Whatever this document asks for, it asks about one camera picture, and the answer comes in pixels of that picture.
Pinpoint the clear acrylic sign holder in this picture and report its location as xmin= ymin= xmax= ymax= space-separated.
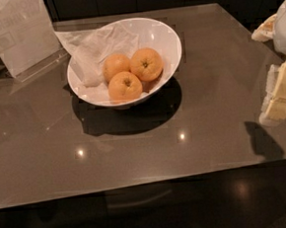
xmin=0 ymin=0 xmax=66 ymax=82

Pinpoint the orange front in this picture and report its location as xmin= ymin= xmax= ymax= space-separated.
xmin=108 ymin=71 xmax=143 ymax=104

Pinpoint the white paper napkin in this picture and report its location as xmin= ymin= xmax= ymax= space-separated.
xmin=53 ymin=22 xmax=145 ymax=106

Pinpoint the orange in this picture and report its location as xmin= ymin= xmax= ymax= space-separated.
xmin=102 ymin=53 xmax=130 ymax=82
xmin=108 ymin=71 xmax=143 ymax=104
xmin=130 ymin=47 xmax=163 ymax=82

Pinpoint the white ceramic bowl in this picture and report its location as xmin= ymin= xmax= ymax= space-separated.
xmin=63 ymin=14 xmax=186 ymax=112

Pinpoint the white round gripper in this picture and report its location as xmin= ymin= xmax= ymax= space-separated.
xmin=251 ymin=0 xmax=286 ymax=127

